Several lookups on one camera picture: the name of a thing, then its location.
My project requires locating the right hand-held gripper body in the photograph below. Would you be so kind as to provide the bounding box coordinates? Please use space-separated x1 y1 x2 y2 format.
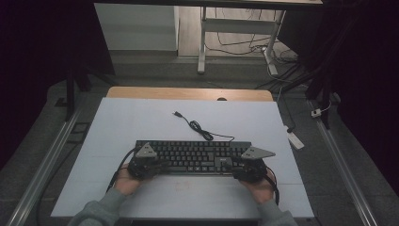
231 145 277 184

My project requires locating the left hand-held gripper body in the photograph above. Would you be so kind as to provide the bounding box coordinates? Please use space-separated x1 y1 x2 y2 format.
126 142 164 181

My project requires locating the black computer keyboard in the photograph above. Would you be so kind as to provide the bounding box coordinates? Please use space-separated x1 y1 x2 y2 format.
134 139 252 176

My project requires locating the person's right hand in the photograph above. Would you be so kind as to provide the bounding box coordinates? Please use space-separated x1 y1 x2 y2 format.
240 169 277 205

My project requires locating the person's left hand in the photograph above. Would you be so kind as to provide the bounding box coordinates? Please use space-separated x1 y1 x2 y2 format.
114 170 143 197

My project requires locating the white table cover board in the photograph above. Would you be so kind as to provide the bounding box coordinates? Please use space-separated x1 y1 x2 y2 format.
50 97 315 219

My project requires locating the white power strip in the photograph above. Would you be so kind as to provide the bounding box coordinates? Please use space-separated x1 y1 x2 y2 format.
283 124 306 151

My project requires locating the wooden table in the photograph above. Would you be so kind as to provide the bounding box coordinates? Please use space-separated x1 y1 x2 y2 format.
105 86 275 103

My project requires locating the black metal stand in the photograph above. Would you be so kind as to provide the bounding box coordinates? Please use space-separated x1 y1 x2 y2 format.
304 60 334 130
63 60 116 122

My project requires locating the white cabinet panel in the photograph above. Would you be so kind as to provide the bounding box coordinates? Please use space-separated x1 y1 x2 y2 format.
93 3 180 52

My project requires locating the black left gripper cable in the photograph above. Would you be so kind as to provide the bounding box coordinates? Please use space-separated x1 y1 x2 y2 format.
105 148 137 193

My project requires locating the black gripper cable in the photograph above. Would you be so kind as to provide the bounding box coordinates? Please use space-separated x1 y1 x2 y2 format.
105 148 137 193
263 169 281 207

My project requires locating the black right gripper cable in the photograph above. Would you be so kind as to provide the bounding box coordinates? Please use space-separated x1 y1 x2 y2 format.
263 169 281 207

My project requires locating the black keyboard cable with plug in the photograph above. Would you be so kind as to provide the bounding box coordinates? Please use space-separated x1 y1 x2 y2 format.
172 110 236 143

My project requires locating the aluminium rail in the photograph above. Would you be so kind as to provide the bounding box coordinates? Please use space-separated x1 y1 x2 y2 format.
314 118 380 226
6 105 83 226

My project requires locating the tangle of floor cables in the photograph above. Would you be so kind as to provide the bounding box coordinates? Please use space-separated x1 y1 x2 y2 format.
205 7 299 64

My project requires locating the white metal desk frame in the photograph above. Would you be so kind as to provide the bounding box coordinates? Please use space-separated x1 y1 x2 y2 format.
197 6 287 76

